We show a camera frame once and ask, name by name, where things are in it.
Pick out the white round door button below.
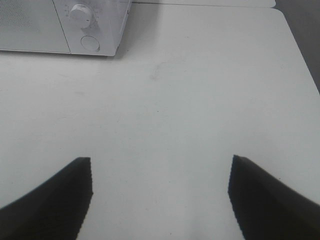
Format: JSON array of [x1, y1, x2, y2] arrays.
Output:
[[80, 35, 100, 52]]

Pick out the white microwave knob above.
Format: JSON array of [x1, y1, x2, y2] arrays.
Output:
[[69, 3, 94, 29]]

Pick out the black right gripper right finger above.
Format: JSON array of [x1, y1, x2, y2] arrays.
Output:
[[227, 155, 320, 240]]

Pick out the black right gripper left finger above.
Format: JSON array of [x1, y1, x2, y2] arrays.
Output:
[[0, 157, 93, 240]]

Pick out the white microwave door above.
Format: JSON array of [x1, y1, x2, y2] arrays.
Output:
[[0, 0, 70, 54]]

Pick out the white microwave oven body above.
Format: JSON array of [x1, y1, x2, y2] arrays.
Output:
[[53, 0, 132, 56]]

